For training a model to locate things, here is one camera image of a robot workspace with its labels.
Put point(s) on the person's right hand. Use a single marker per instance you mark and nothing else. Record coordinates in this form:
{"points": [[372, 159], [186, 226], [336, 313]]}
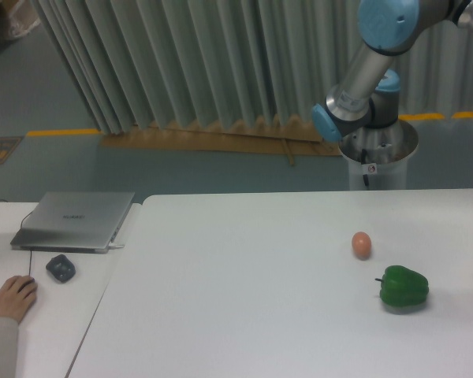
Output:
{"points": [[12, 305]]}

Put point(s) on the black computer mouse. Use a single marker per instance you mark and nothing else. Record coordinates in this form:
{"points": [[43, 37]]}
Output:
{"points": [[27, 288]]}

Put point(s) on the grey sleeved forearm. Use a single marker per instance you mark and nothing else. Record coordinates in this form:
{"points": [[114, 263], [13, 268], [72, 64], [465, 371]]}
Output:
{"points": [[9, 331]]}

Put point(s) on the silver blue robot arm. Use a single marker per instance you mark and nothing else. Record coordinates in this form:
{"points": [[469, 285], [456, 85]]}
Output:
{"points": [[360, 114]]}

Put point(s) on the green bell pepper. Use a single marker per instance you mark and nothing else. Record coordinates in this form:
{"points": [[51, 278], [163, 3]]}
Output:
{"points": [[402, 287]]}

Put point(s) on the dark grey small device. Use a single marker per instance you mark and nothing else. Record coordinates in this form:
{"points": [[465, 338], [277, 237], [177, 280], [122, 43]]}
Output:
{"points": [[61, 268]]}

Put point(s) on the silver closed laptop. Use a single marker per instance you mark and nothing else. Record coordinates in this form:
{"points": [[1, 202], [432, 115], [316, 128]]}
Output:
{"points": [[74, 222]]}

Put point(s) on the pale green pleated curtain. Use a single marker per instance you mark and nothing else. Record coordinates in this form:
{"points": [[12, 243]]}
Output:
{"points": [[202, 64]]}

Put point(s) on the clear plastic bag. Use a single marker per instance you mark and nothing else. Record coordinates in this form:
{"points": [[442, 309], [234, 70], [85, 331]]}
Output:
{"points": [[17, 19]]}

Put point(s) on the brown cardboard sheet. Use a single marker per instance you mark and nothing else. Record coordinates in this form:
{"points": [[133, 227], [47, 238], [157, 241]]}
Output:
{"points": [[295, 139]]}

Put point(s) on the brown egg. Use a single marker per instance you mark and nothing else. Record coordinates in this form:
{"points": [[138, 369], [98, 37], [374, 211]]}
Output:
{"points": [[361, 245]]}

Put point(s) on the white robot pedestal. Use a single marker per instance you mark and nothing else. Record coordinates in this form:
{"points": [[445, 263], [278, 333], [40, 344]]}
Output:
{"points": [[377, 177]]}

